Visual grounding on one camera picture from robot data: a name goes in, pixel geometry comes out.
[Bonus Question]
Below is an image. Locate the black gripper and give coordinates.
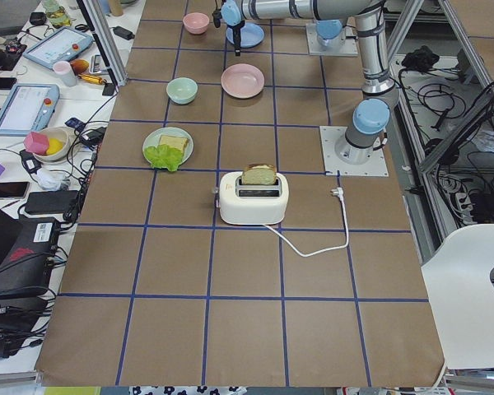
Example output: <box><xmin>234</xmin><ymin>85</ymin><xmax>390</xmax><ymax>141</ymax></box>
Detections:
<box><xmin>212</xmin><ymin>11</ymin><xmax>245</xmax><ymax>57</ymax></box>

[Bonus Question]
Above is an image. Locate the blue plate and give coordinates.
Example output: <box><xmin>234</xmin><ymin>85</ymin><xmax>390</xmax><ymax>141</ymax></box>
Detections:
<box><xmin>240</xmin><ymin>22</ymin><xmax>265</xmax><ymax>49</ymax></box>

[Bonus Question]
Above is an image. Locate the pink plate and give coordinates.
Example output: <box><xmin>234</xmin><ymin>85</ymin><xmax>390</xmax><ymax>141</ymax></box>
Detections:
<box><xmin>221</xmin><ymin>63</ymin><xmax>265</xmax><ymax>93</ymax></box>

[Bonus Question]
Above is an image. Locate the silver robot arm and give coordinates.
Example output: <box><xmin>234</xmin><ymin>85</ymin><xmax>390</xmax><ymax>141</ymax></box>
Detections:
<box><xmin>338</xmin><ymin>1</ymin><xmax>398</xmax><ymax>165</ymax></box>
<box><xmin>212</xmin><ymin>0</ymin><xmax>380</xmax><ymax>57</ymax></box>

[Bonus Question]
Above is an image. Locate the pink bowl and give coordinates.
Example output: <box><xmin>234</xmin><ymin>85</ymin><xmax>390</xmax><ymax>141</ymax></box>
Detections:
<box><xmin>183</xmin><ymin>12</ymin><xmax>210</xmax><ymax>35</ymax></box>

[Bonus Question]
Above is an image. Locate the white plate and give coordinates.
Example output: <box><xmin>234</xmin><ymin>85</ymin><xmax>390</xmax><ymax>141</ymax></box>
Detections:
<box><xmin>227</xmin><ymin>91</ymin><xmax>260</xmax><ymax>100</ymax></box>

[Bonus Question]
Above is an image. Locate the green bowl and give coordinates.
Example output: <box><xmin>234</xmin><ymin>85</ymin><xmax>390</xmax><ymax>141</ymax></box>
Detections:
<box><xmin>166</xmin><ymin>77</ymin><xmax>198</xmax><ymax>105</ymax></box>

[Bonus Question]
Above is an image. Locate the bread slice on plate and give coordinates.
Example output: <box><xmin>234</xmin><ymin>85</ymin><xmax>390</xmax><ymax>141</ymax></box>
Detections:
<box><xmin>157</xmin><ymin>135</ymin><xmax>189</xmax><ymax>158</ymax></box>

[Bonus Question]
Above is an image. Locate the black power adapter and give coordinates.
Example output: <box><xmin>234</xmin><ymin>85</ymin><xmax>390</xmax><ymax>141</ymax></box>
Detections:
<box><xmin>112</xmin><ymin>26</ymin><xmax>135</xmax><ymax>40</ymax></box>

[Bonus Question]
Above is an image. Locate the green plate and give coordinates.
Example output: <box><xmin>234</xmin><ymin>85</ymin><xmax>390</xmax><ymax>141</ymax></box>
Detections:
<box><xmin>142</xmin><ymin>127</ymin><xmax>193</xmax><ymax>172</ymax></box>

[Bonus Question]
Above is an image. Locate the bread slice in toaster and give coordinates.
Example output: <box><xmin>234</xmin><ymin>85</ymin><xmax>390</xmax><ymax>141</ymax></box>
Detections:
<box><xmin>241</xmin><ymin>164</ymin><xmax>277</xmax><ymax>185</ymax></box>

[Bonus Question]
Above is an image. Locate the green lettuce leaf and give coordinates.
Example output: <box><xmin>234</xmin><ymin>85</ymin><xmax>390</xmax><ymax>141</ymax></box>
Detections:
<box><xmin>143</xmin><ymin>145</ymin><xmax>184</xmax><ymax>172</ymax></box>

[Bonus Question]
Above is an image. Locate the orange metal cylinder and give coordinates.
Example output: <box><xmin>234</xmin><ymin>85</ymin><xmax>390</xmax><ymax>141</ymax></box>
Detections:
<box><xmin>77</xmin><ymin>73</ymin><xmax>107</xmax><ymax>86</ymax></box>

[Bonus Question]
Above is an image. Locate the white toaster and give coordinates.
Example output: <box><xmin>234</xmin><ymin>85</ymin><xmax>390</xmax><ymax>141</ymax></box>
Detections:
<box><xmin>217</xmin><ymin>171</ymin><xmax>289</xmax><ymax>225</ymax></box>

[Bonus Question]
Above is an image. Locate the far teach pendant tablet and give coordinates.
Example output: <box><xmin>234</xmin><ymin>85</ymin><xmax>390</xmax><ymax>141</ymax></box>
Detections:
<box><xmin>23</xmin><ymin>26</ymin><xmax>94</xmax><ymax>69</ymax></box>

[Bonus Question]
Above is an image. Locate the teach pendant tablet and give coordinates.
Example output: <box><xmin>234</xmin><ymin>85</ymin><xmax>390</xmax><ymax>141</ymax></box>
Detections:
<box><xmin>0</xmin><ymin>83</ymin><xmax>60</xmax><ymax>137</ymax></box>
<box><xmin>23</xmin><ymin>26</ymin><xmax>94</xmax><ymax>69</ymax></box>

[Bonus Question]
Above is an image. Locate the pink cup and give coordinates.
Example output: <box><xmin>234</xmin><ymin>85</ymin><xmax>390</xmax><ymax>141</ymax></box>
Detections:
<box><xmin>52</xmin><ymin>61</ymin><xmax>77</xmax><ymax>87</ymax></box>

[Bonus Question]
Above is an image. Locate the beige bowl with fruit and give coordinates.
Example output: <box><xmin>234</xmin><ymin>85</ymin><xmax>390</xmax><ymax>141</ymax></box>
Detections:
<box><xmin>34</xmin><ymin>126</ymin><xmax>75</xmax><ymax>164</ymax></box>

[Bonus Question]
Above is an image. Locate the yellow fruit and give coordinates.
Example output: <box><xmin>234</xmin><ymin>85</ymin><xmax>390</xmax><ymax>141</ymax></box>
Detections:
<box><xmin>45</xmin><ymin>137</ymin><xmax>64</xmax><ymax>156</ymax></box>

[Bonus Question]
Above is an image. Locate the pink cube block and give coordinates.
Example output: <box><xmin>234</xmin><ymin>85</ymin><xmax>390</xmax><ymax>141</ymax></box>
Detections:
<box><xmin>23</xmin><ymin>132</ymin><xmax>49</xmax><ymax>156</ymax></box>

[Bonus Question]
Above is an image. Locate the near teach pendant tablet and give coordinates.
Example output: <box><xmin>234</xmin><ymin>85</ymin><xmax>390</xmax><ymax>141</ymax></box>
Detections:
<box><xmin>0</xmin><ymin>83</ymin><xmax>60</xmax><ymax>137</ymax></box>

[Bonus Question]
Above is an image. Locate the smartphone on desk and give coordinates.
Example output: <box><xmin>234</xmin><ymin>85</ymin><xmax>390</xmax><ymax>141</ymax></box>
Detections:
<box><xmin>0</xmin><ymin>181</ymin><xmax>30</xmax><ymax>199</ymax></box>

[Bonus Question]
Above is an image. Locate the black laptop computer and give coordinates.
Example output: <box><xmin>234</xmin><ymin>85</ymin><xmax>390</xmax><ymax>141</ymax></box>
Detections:
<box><xmin>0</xmin><ymin>210</ymin><xmax>63</xmax><ymax>358</ymax></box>

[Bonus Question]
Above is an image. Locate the white chair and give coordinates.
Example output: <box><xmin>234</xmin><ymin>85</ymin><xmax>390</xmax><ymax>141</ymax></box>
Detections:
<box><xmin>422</xmin><ymin>224</ymin><xmax>494</xmax><ymax>369</ymax></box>

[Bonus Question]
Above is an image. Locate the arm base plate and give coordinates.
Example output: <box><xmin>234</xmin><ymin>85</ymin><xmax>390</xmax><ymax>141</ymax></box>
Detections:
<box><xmin>319</xmin><ymin>126</ymin><xmax>389</xmax><ymax>177</ymax></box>
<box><xmin>306</xmin><ymin>23</ymin><xmax>358</xmax><ymax>57</ymax></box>

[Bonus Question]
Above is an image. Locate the aluminium frame post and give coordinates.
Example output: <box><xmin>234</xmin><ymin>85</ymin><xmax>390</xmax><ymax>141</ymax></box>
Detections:
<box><xmin>77</xmin><ymin>0</ymin><xmax>128</xmax><ymax>87</ymax></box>

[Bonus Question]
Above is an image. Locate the white toaster power cable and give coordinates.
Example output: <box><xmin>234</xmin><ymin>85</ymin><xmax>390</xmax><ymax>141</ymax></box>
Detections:
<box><xmin>261</xmin><ymin>187</ymin><xmax>351</xmax><ymax>258</ymax></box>

